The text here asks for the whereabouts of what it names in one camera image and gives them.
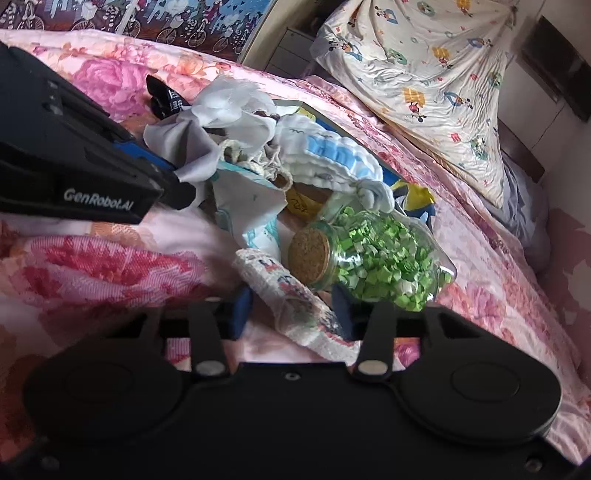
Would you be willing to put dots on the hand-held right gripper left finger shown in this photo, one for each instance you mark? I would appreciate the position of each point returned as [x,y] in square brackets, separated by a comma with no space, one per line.
[243,314]

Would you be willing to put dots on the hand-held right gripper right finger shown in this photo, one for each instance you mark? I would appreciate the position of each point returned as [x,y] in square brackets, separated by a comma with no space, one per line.
[344,314]

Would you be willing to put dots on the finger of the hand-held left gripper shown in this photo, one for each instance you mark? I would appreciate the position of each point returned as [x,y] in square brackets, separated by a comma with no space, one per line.
[178,191]
[143,152]

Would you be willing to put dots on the grey cloth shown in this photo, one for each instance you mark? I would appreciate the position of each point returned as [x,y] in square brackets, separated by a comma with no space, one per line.
[184,143]

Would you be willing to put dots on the white printed small towel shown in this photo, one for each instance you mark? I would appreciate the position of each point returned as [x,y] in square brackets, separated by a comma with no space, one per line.
[300,314]

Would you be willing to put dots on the blue and yellow tin box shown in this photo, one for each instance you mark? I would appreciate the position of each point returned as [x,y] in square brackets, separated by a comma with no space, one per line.
[351,127]

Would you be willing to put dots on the black snack packet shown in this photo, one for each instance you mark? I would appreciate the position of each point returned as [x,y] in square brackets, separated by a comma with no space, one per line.
[164,99]

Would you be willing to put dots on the glass jar of green paper stars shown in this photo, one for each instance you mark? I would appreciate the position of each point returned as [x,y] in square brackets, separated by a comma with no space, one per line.
[383,258]

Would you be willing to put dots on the white cloth with teal print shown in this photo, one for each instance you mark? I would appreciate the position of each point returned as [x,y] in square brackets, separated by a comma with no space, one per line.
[249,203]

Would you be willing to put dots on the beige crochet cloth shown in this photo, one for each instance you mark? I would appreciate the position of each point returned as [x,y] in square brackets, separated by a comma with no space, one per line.
[263,161]

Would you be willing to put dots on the pink floral bed sheet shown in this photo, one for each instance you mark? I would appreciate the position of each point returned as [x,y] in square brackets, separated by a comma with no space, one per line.
[115,267]

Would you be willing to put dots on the white knotted sock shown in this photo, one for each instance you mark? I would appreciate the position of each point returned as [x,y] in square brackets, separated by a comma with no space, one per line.
[374,196]

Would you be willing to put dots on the printed wardrobe curtain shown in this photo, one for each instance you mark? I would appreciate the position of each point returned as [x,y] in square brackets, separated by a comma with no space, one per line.
[138,18]

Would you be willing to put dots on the white and blue quilted cloth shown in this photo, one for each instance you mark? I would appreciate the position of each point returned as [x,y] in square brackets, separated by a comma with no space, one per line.
[323,152]

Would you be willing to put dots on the white drawer cabinet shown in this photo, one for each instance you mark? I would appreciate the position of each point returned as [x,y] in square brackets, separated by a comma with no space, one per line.
[291,48]

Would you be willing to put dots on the grey pillow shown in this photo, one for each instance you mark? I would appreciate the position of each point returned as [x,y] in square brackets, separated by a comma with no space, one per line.
[521,203]

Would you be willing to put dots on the cartoon print quilt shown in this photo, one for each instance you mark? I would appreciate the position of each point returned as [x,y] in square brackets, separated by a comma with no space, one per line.
[415,83]

